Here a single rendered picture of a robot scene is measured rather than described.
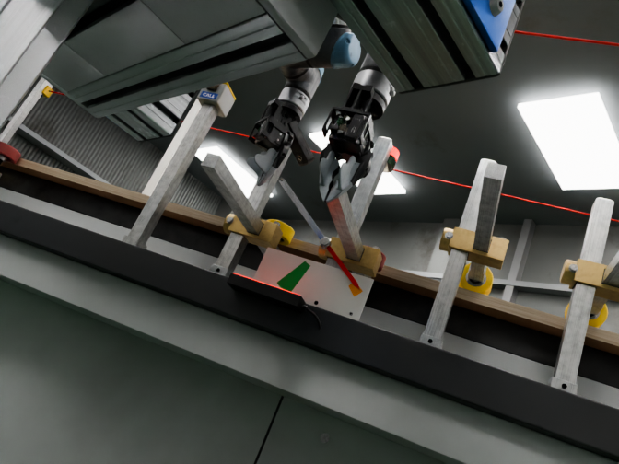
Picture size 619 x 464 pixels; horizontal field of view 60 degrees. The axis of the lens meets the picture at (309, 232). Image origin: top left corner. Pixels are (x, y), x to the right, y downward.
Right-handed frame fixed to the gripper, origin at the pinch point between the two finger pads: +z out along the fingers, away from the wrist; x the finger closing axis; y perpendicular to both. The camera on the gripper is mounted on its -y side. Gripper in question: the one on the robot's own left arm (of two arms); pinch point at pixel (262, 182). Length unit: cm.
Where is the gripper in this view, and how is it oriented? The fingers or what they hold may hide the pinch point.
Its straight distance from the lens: 128.6
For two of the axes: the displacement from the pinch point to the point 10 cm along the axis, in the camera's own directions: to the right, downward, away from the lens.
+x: 5.5, -0.7, -8.3
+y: -7.4, -4.9, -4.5
